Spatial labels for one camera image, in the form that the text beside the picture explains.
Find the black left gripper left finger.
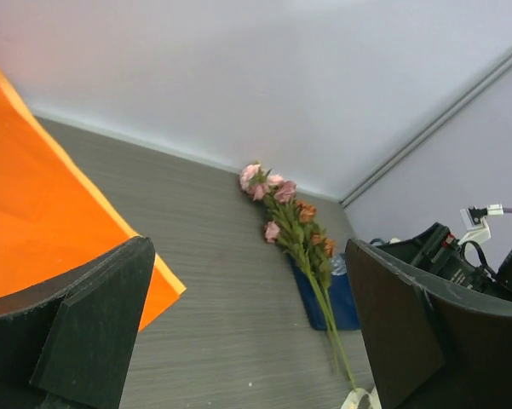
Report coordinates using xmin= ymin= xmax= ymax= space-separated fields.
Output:
xmin=0 ymin=236 xmax=155 ymax=408

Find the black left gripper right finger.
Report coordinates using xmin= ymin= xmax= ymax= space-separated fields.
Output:
xmin=346 ymin=239 xmax=512 ymax=408

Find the clear plastic cup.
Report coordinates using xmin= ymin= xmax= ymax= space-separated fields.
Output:
xmin=330 ymin=253 xmax=347 ymax=276

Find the cream printed ribbon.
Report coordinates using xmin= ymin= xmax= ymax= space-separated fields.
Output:
xmin=341 ymin=388 xmax=382 ymax=409

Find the orange wrapping paper sheet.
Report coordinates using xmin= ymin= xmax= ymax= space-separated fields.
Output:
xmin=0 ymin=58 xmax=187 ymax=332

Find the orange fake flower stem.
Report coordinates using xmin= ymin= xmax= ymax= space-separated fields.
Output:
xmin=294 ymin=199 xmax=357 ymax=389

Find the pink fake flower stem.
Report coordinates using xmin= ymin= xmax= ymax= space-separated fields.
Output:
xmin=239 ymin=163 xmax=342 ymax=376

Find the blue plastic tray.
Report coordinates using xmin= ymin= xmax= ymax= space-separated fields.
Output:
xmin=287 ymin=256 xmax=360 ymax=331

